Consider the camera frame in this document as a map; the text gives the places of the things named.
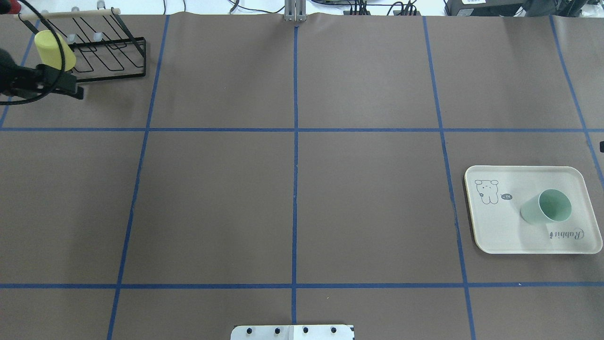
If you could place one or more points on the mint green cup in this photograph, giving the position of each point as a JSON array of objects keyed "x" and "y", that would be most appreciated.
[{"x": 547, "y": 207}]

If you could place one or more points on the cream rabbit serving tray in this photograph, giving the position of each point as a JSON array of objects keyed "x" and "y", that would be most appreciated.
[{"x": 496, "y": 193}]

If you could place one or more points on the yellow cup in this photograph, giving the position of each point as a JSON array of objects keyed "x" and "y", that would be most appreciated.
[{"x": 48, "y": 50}]

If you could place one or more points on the black power box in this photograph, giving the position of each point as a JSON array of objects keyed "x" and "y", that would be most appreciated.
[{"x": 482, "y": 8}]

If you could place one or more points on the red bottle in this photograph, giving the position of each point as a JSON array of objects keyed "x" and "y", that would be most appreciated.
[{"x": 10, "y": 7}]

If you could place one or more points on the aluminium frame post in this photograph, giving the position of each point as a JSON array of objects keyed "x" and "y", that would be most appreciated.
[{"x": 295, "y": 10}]

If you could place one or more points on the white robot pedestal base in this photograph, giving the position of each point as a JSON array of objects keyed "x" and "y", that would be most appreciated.
[{"x": 293, "y": 332}]

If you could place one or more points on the black wire cup rack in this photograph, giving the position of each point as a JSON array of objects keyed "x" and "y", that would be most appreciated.
[{"x": 104, "y": 46}]

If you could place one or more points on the wooden rack handle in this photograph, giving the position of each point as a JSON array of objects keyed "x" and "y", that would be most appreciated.
[{"x": 104, "y": 12}]

